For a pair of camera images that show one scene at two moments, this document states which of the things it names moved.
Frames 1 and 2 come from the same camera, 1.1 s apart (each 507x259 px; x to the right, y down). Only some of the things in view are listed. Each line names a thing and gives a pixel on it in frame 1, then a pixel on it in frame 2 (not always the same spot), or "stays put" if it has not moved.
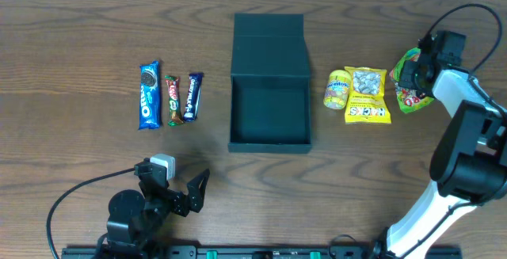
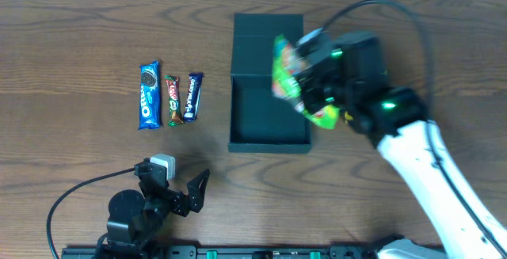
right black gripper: [409, 74] → [310, 83]
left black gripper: [174, 200] stays put
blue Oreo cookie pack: [150, 96] stays put
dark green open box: [270, 85] stays put
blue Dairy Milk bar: [193, 97] stays put
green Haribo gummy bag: [409, 99] → [288, 65]
